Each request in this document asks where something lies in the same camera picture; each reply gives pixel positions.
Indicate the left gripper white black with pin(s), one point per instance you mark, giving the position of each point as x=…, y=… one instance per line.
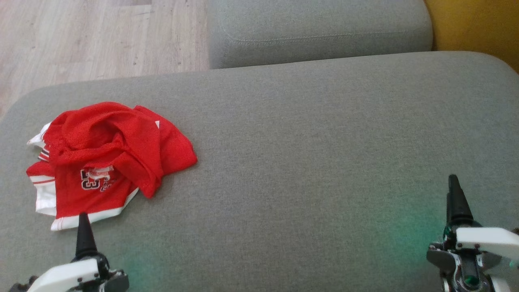
x=69, y=275

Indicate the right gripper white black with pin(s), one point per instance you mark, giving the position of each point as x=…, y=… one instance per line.
x=486, y=241

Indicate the red basketball jersey white sleeves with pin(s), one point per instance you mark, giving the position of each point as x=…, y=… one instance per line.
x=174, y=150

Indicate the grey sofa seat cushion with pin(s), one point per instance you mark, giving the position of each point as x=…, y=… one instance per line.
x=304, y=162

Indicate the grey sofa back cushion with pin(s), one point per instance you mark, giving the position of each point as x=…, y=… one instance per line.
x=324, y=24

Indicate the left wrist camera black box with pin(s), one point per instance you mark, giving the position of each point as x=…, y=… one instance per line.
x=20, y=286

